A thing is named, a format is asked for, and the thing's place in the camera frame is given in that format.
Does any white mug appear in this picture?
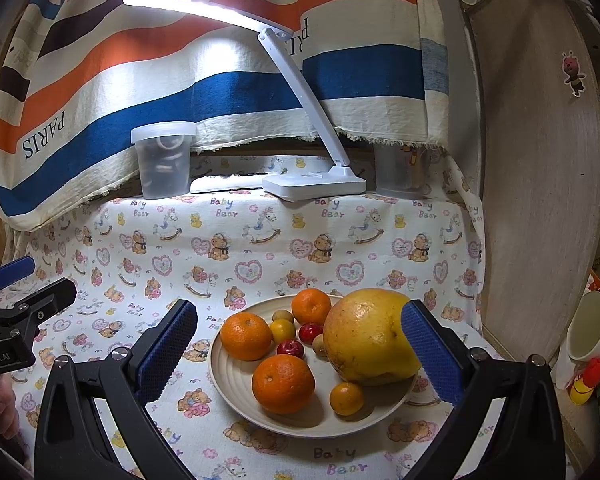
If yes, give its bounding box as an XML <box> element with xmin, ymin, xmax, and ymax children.
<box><xmin>555</xmin><ymin>291</ymin><xmax>600</xmax><ymax>391</ymax></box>

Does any white power strip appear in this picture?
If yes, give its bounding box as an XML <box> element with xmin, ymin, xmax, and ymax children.
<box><xmin>189</xmin><ymin>174</ymin><xmax>271</xmax><ymax>194</ymax></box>

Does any bear printed table cloth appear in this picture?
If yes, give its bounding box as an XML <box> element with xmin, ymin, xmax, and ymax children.
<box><xmin>0</xmin><ymin>147</ymin><xmax>571</xmax><ymax>480</ymax></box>

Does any orange mandarin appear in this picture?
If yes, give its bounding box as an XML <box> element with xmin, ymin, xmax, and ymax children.
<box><xmin>220</xmin><ymin>311</ymin><xmax>273</xmax><ymax>362</ymax></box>
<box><xmin>291</xmin><ymin>288</ymin><xmax>332</xmax><ymax>326</ymax></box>
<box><xmin>251</xmin><ymin>354</ymin><xmax>316</xmax><ymax>415</ymax></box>

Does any small orange kumquat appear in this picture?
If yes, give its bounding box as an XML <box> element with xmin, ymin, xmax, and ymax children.
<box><xmin>328</xmin><ymin>381</ymin><xmax>366</xmax><ymax>417</ymax></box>

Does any wooden board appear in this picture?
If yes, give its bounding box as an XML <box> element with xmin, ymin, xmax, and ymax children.
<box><xmin>460</xmin><ymin>0</ymin><xmax>600</xmax><ymax>361</ymax></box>

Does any bear sticker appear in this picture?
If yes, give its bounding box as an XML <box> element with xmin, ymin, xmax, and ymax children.
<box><xmin>561</xmin><ymin>51</ymin><xmax>587</xmax><ymax>97</ymax></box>

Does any white desk lamp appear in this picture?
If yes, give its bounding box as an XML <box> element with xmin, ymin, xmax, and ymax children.
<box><xmin>121</xmin><ymin>0</ymin><xmax>368</xmax><ymax>202</ymax></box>

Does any cream round plate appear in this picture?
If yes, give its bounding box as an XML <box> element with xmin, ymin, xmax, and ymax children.
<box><xmin>207</xmin><ymin>294</ymin><xmax>423</xmax><ymax>439</ymax></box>

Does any small clear plastic container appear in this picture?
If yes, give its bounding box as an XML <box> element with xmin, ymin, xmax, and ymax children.
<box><xmin>375</xmin><ymin>144</ymin><xmax>431</xmax><ymax>200</ymax></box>

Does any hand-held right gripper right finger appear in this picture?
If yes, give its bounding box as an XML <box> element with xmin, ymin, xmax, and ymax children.
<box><xmin>400</xmin><ymin>299</ymin><xmax>567</xmax><ymax>480</ymax></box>

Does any large yellow apple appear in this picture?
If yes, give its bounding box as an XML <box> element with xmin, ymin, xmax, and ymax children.
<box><xmin>322</xmin><ymin>288</ymin><xmax>423</xmax><ymax>387</ymax></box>

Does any striped lettered cloth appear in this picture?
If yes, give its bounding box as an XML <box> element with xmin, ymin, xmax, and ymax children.
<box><xmin>0</xmin><ymin>0</ymin><xmax>451</xmax><ymax>233</ymax></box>

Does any small yellow plum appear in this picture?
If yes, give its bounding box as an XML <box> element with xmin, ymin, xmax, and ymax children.
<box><xmin>269</xmin><ymin>318</ymin><xmax>297</xmax><ymax>345</ymax></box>

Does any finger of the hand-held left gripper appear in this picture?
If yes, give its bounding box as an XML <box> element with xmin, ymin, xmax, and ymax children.
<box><xmin>0</xmin><ymin>276</ymin><xmax>77</xmax><ymax>333</ymax></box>
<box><xmin>0</xmin><ymin>256</ymin><xmax>37</xmax><ymax>291</ymax></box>

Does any person's left hand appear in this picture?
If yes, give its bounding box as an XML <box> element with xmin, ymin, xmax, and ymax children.
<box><xmin>0</xmin><ymin>374</ymin><xmax>23</xmax><ymax>438</ymax></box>

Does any yellow and red toy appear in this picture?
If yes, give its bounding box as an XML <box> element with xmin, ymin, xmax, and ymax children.
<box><xmin>569</xmin><ymin>357</ymin><xmax>600</xmax><ymax>406</ymax></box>

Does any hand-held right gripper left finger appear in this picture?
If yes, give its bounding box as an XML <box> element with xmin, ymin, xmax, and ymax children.
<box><xmin>34</xmin><ymin>299</ymin><xmax>198</xmax><ymax>480</ymax></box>

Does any lidded translucent plastic container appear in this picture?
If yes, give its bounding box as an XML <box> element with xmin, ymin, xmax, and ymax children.
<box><xmin>130</xmin><ymin>121</ymin><xmax>197</xmax><ymax>200</ymax></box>

